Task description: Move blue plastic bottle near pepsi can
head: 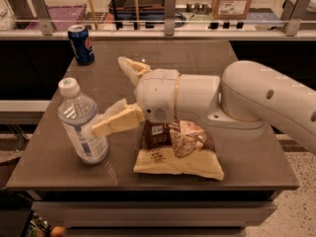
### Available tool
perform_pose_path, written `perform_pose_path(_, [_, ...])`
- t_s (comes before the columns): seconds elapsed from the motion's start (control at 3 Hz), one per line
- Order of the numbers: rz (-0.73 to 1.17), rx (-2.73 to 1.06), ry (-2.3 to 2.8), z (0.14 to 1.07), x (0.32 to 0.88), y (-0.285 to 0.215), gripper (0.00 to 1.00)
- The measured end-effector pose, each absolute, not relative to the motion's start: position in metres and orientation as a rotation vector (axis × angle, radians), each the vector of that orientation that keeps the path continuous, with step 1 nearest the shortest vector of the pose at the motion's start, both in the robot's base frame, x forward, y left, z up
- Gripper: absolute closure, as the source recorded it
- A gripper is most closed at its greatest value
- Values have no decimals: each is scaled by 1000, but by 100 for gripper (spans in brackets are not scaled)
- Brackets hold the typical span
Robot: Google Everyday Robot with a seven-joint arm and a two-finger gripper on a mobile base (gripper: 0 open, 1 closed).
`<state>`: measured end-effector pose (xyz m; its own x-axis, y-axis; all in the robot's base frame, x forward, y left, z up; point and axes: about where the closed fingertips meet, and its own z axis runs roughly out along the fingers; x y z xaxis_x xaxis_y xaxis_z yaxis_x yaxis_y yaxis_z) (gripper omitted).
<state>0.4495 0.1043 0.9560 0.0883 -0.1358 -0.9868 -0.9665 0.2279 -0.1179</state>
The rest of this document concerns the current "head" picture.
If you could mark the purple plastic crate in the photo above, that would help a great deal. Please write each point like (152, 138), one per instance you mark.
(62, 17)

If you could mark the blue pepsi can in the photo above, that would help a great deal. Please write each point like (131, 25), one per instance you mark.
(81, 44)

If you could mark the clear plastic water bottle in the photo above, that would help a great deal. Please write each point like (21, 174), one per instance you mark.
(77, 112)

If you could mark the sea salt chips bag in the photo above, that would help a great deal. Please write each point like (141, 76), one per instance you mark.
(180, 147)

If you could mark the brown cardboard box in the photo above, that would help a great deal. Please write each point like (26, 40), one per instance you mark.
(230, 9)

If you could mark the yellow wooden stick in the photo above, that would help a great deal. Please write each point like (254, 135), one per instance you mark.
(93, 13)

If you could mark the metal railing post left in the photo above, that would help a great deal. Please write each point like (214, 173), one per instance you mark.
(45, 24)

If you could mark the orange fruit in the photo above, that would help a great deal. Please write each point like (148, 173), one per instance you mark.
(57, 231)

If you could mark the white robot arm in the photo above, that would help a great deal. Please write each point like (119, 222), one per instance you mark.
(236, 104)

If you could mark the metal railing post right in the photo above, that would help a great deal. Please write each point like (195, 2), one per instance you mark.
(292, 15)

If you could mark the metal railing post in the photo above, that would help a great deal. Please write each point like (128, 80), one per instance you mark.
(292, 15)
(45, 24)
(169, 17)

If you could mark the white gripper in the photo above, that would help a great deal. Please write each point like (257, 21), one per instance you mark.
(157, 93)

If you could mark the metal railing post centre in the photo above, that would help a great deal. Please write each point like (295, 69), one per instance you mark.
(169, 17)

